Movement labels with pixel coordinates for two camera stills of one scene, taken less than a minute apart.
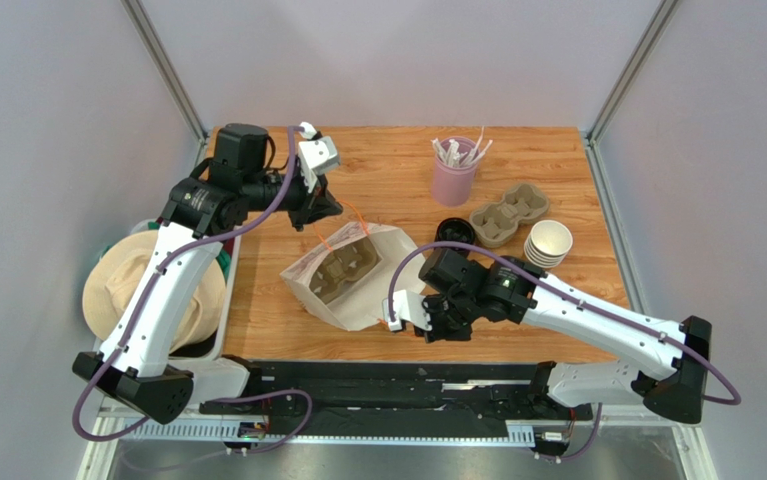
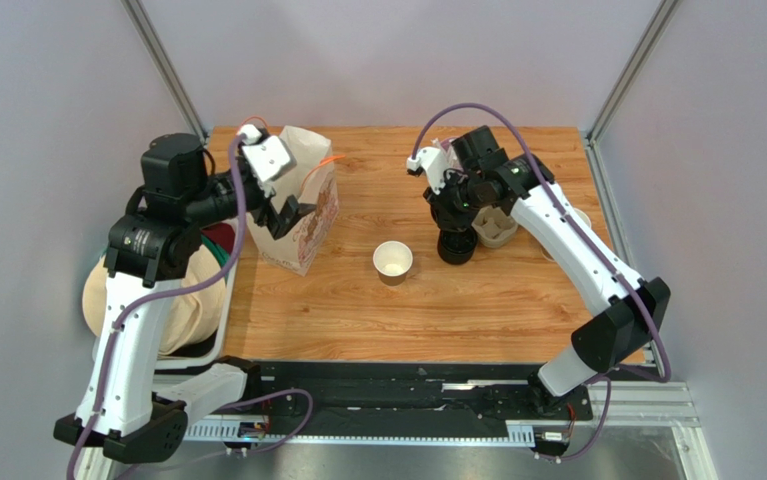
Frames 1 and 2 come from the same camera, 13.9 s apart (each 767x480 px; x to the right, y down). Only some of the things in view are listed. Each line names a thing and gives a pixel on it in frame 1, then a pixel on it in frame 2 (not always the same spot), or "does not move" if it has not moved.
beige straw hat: [114, 274] does not move
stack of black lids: [455, 230] does not move
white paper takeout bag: [349, 278] to [312, 182]
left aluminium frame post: [168, 69] does not move
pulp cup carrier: [496, 225] does not move
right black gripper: [433, 317] to [454, 219]
